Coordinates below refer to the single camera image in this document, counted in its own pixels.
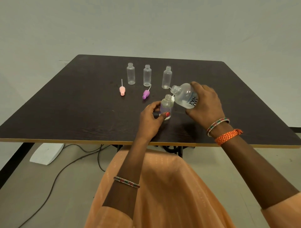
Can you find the person's right thumb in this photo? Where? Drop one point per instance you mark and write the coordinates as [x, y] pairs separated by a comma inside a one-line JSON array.
[[191, 112]]

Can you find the small clear bottle purple label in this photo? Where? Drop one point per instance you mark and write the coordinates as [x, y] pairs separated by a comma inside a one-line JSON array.
[[167, 104]]

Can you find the orange garment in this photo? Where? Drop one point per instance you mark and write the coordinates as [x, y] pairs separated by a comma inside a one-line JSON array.
[[174, 192]]

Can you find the person's right forearm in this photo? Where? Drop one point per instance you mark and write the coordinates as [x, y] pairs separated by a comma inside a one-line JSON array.
[[251, 164]]

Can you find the empty small clear bottle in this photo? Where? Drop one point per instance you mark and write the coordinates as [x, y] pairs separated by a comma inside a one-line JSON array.
[[147, 76], [167, 78], [131, 74]]

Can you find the person's left forearm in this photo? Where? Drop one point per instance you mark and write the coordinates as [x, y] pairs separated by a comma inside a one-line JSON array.
[[128, 169]]

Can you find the person's right hand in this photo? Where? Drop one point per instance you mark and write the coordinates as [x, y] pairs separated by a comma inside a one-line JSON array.
[[208, 105]]

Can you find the pink needle tip cap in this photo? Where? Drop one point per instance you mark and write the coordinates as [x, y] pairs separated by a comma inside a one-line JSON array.
[[122, 91]]

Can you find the person's left thumb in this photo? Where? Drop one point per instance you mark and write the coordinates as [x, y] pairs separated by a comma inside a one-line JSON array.
[[163, 117]]

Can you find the white flat floor device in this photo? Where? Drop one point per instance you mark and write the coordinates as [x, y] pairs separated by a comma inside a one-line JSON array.
[[46, 153]]

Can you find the person's left hand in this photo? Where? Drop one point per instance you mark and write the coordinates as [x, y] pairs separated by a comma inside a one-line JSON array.
[[148, 122]]

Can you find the beaded bangle on left forearm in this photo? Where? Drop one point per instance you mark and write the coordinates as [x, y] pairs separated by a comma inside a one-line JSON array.
[[127, 182]]

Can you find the large clear liquid bottle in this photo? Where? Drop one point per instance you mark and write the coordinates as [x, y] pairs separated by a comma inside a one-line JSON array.
[[184, 94]]

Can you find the purple needle tip cap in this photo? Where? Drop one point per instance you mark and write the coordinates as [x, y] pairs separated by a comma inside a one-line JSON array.
[[145, 94]]

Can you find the beaded bangle on right wrist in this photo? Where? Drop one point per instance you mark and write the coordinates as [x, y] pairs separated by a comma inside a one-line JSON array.
[[217, 123]]

